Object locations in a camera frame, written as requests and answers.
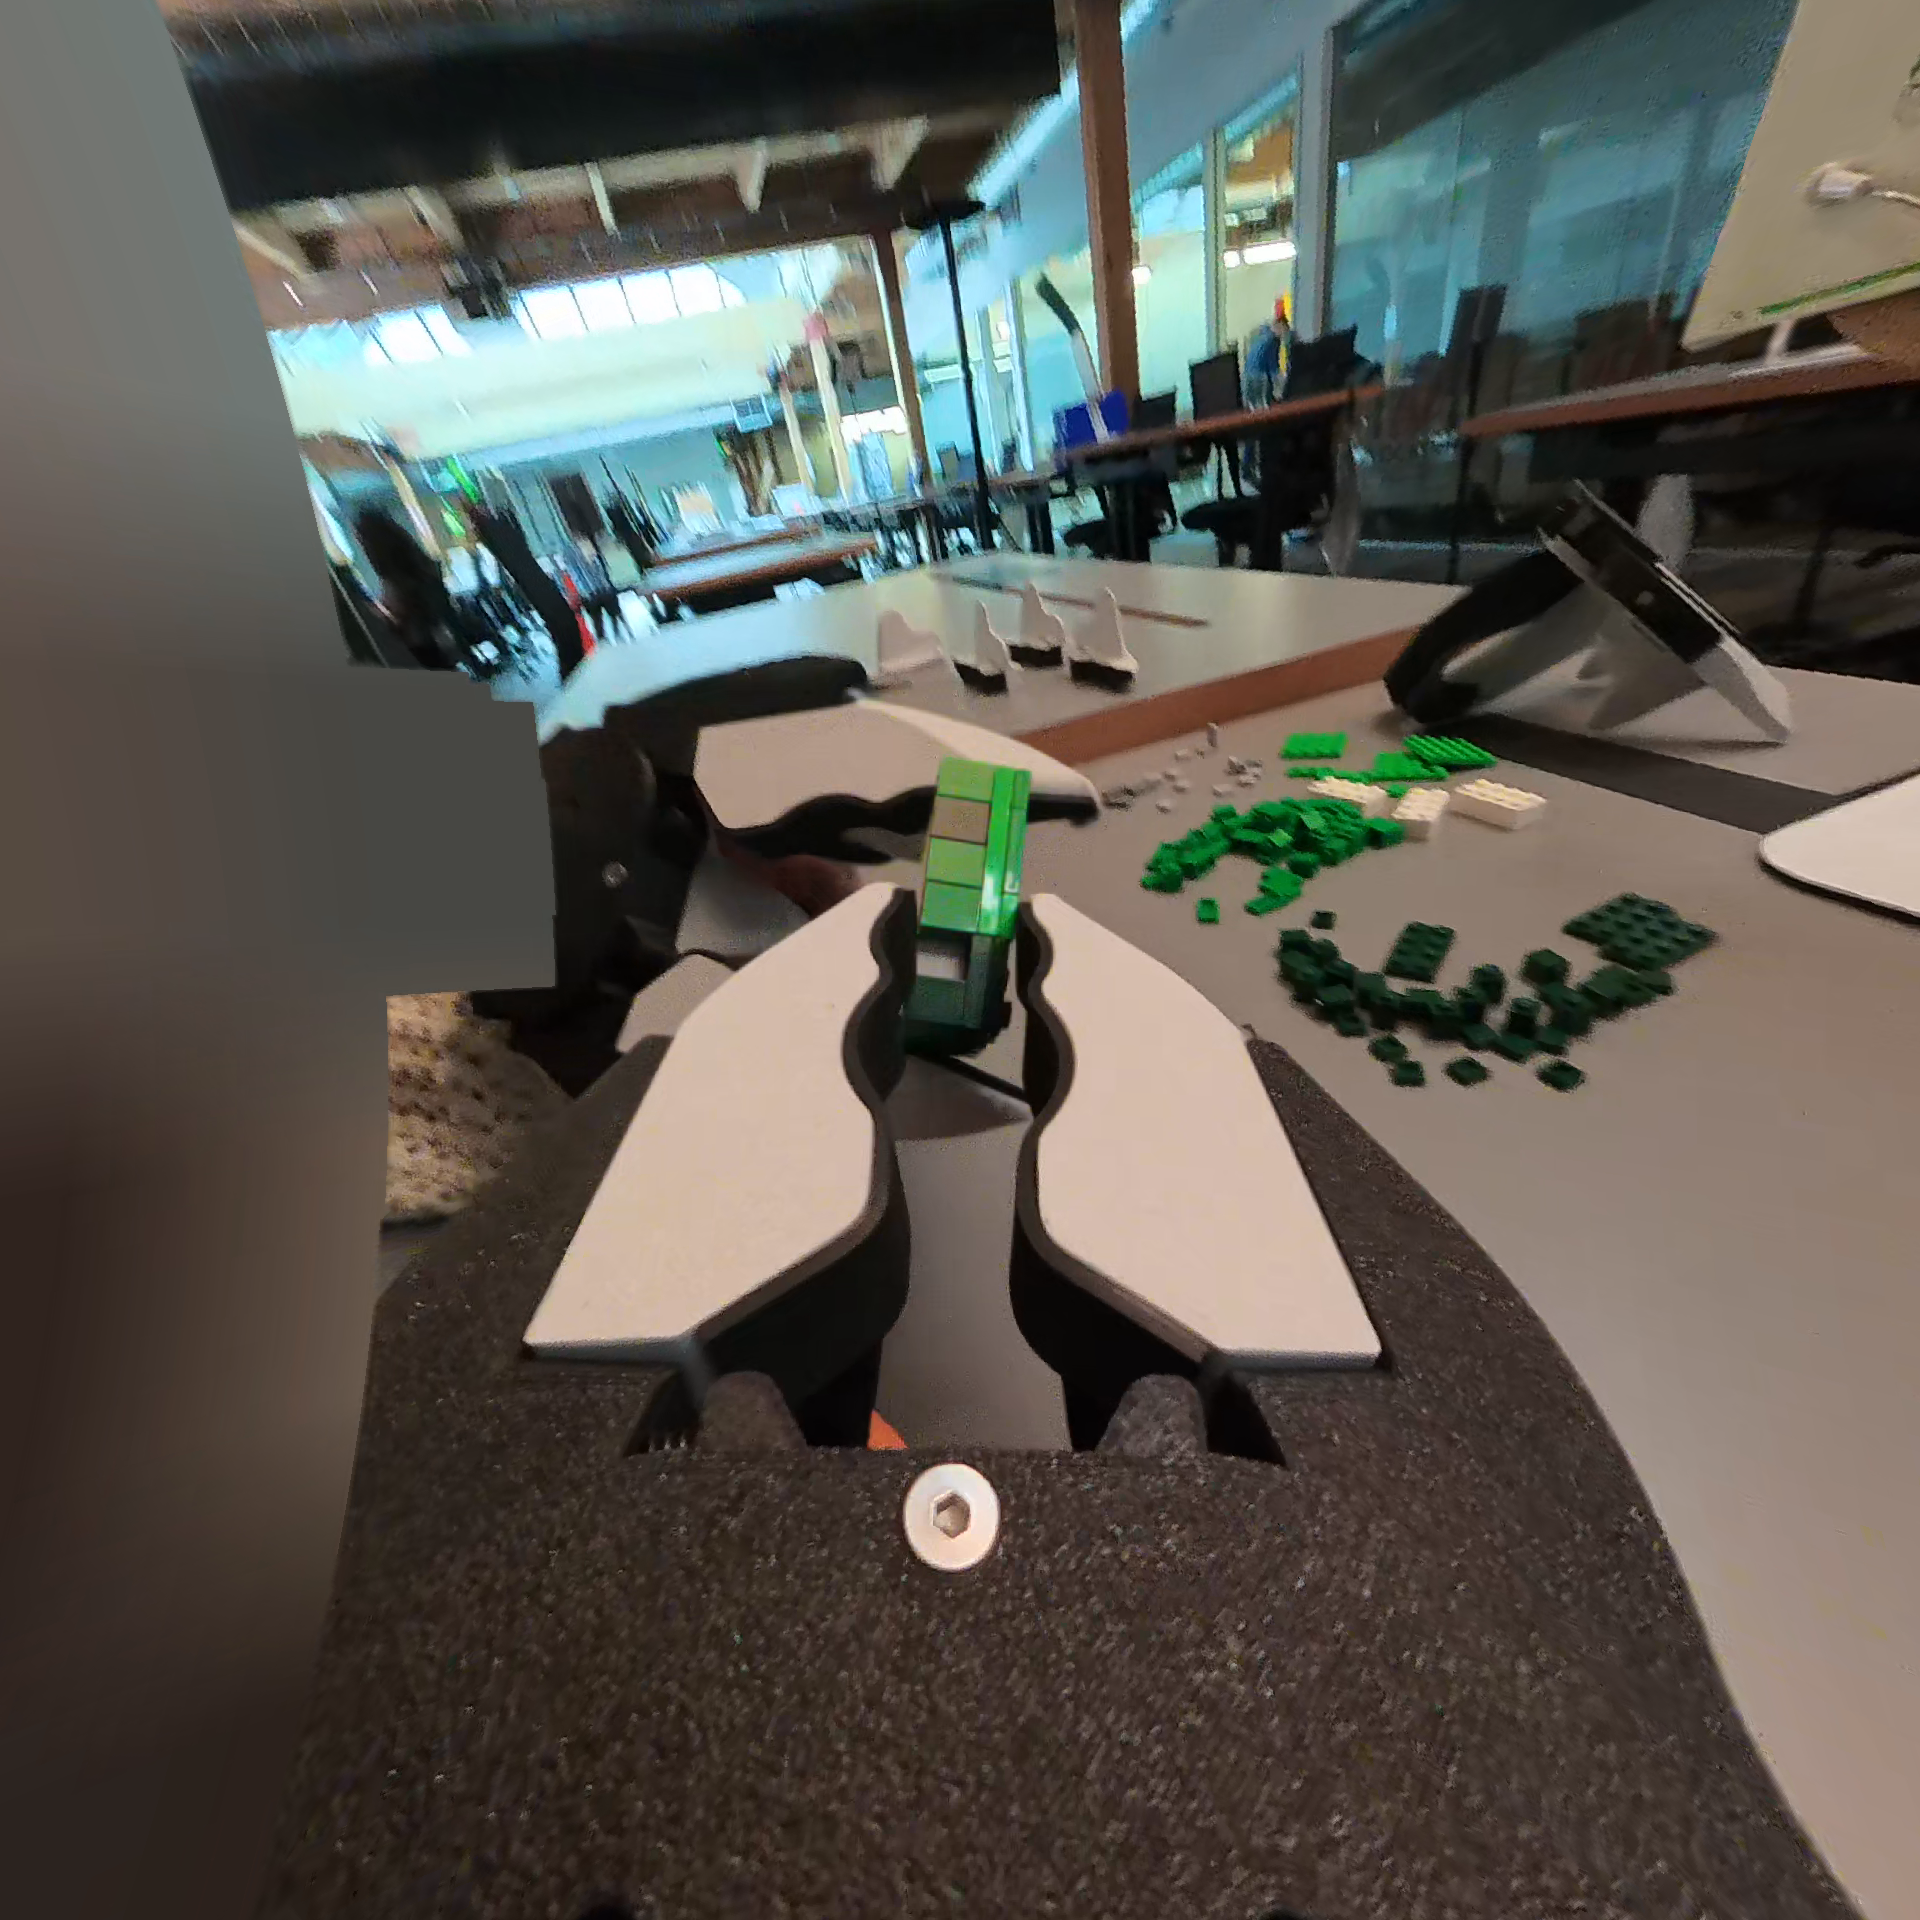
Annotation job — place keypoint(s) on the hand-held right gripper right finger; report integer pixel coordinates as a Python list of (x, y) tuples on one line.
[(1185, 1184)]

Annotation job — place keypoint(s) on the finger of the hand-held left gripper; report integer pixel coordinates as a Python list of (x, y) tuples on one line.
[(854, 758), (734, 914)]

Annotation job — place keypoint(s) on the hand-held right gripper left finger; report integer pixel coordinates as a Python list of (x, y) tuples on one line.
[(721, 1171)]

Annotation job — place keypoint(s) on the green lego build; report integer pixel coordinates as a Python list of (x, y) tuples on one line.
[(975, 841)]

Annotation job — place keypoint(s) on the pile of dark green lego pieces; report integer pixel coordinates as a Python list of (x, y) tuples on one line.
[(1440, 1005)]

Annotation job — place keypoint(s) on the pile of small grey lego pieces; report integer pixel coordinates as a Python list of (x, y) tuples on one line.
[(1179, 780)]

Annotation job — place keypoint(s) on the pile of bright green lego pieces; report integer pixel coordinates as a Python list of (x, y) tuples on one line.
[(1274, 848)]

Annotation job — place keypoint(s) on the white lego plate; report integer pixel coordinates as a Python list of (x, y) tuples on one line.
[(1346, 786)]

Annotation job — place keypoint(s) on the white lego brick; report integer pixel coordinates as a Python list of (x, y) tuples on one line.
[(1500, 803), (1421, 811)]

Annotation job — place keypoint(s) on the orange brick separator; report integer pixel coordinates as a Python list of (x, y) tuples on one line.
[(888, 1437)]

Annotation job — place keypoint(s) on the black office chair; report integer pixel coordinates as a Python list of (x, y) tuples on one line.
[(1219, 435), (1148, 465)]

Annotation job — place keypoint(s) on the black and white device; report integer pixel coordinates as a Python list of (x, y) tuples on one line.
[(1591, 661)]

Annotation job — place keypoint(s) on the white monitor stand base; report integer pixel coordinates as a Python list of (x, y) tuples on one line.
[(1860, 855)]

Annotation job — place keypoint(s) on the long wooden desk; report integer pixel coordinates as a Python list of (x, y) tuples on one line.
[(1681, 399)]

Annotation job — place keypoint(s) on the white monitor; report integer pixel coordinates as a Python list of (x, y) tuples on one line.
[(1800, 180)]

